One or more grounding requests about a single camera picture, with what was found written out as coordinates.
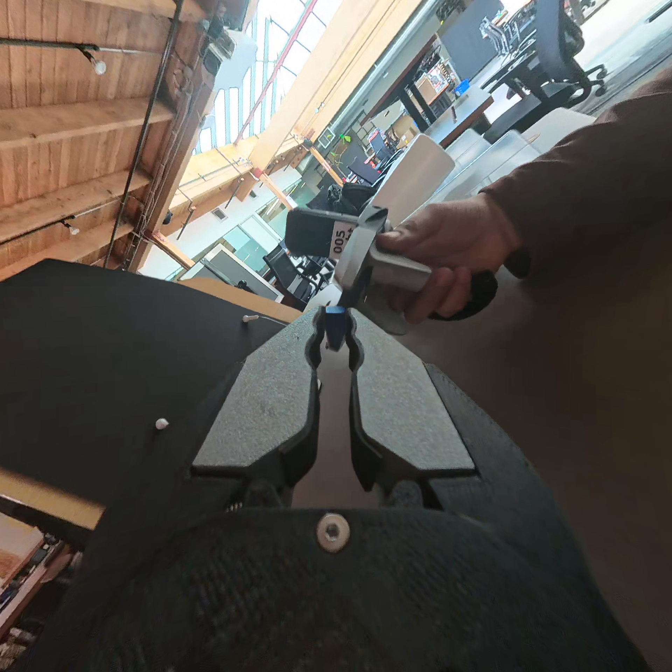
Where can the person's right hand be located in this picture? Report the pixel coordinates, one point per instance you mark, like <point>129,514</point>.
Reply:
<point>462,236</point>

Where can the white curved chair back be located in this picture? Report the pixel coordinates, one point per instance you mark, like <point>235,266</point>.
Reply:
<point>414,168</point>

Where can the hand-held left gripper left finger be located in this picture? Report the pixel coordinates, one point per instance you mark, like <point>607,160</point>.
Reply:
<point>257,414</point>

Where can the small blue block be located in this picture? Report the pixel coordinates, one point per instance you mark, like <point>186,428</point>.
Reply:
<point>336,325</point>

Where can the black mesh office chair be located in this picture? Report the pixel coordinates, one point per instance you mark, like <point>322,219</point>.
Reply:
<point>286,270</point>

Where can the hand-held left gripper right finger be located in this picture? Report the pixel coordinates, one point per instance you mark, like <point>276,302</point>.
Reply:
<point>404,414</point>

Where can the person's right forearm brown sleeve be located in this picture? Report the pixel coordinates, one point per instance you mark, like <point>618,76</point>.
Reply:
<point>593,194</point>

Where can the black ceiling pipe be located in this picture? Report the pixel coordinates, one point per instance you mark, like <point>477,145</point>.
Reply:
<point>147,120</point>

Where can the black pinboard with wooden edge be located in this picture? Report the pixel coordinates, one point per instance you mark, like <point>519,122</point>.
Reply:
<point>105,341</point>

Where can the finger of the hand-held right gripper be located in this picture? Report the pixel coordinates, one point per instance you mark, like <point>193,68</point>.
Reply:
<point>357,252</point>
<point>388,320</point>

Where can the white table with dark legs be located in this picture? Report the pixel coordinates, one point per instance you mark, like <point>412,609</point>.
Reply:
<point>467,113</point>

